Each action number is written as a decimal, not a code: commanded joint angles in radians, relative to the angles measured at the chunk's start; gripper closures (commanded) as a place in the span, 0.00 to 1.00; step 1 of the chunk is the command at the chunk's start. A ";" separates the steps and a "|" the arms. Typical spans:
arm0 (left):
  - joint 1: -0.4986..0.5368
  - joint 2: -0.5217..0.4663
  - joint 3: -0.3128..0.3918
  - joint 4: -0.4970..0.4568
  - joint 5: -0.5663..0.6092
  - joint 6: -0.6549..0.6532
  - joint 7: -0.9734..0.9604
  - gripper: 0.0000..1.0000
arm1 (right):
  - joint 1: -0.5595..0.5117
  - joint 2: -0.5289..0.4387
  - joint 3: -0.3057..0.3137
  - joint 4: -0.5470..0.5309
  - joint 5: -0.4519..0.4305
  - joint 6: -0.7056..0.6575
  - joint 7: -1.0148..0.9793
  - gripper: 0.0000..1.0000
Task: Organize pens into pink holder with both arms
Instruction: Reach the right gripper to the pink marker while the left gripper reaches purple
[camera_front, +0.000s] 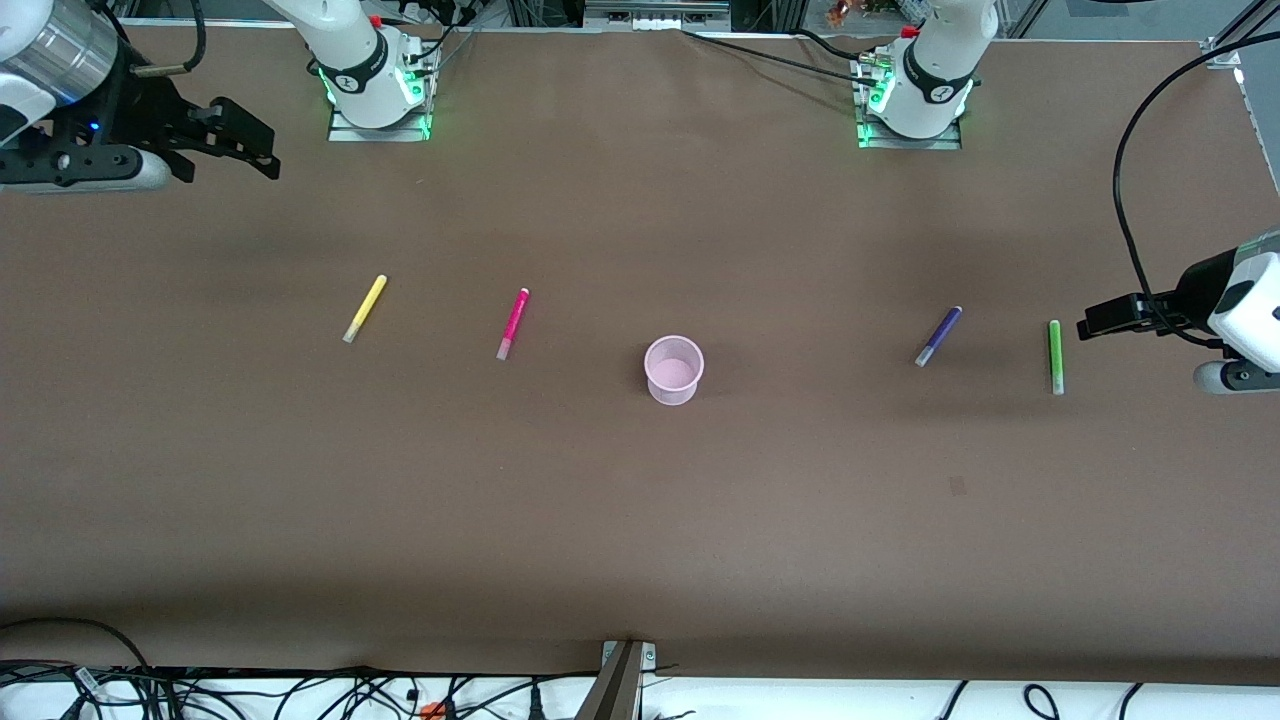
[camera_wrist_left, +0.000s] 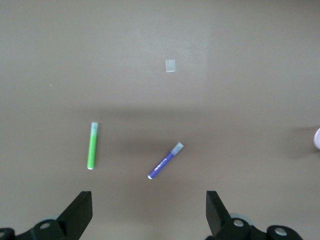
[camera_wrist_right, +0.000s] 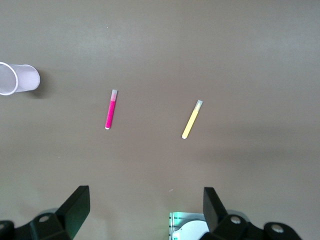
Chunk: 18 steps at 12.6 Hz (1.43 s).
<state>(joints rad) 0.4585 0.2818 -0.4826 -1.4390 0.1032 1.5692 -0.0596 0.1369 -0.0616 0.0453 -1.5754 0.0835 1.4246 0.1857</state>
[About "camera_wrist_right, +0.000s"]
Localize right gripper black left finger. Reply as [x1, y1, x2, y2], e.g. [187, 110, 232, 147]
[0, 185, 91, 240]

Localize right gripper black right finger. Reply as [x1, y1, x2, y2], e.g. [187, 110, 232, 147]
[199, 186, 303, 240]

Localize pink highlighter pen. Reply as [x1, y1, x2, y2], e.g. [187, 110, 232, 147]
[104, 89, 119, 130]

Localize yellow liquid test tube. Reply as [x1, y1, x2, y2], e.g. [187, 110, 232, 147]
[181, 99, 204, 140]

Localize translucent pink plastic cup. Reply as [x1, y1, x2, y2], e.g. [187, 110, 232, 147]
[0, 61, 41, 97]

